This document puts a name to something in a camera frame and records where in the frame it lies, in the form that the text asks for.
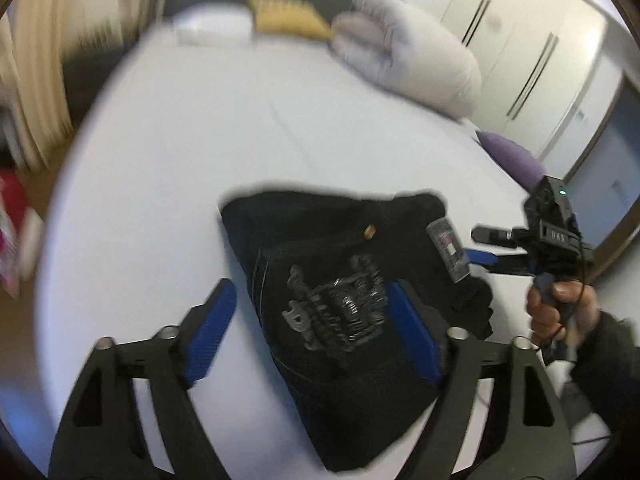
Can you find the yellow pillow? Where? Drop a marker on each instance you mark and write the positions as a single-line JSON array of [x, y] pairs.
[[295, 18]]

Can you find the white pillow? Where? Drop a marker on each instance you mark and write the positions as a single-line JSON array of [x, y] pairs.
[[214, 25]]

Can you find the red bag with rope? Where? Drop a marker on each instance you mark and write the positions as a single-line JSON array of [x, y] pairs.
[[21, 234]]

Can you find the beige curtain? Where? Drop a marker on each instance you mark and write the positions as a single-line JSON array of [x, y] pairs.
[[37, 38]]

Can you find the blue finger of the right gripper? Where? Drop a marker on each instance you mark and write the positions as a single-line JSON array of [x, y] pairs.
[[517, 264], [486, 235]]

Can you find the black forearm sleeve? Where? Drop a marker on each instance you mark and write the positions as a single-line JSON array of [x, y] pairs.
[[606, 371]]

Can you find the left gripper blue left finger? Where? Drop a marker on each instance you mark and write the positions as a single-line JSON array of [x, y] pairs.
[[202, 330]]

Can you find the purple cushion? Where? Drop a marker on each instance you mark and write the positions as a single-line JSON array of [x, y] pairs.
[[518, 163]]

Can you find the black embroidered jeans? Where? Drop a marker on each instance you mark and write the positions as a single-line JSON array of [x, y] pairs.
[[317, 269]]

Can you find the rolled white duvet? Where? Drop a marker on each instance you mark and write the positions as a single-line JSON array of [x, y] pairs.
[[403, 49]]

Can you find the white wardrobe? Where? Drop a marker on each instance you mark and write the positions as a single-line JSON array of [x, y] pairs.
[[551, 70]]

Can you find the white bed sheet mattress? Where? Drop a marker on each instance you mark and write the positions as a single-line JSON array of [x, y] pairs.
[[134, 237]]

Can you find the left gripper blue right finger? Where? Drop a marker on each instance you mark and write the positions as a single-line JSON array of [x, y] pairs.
[[422, 329]]

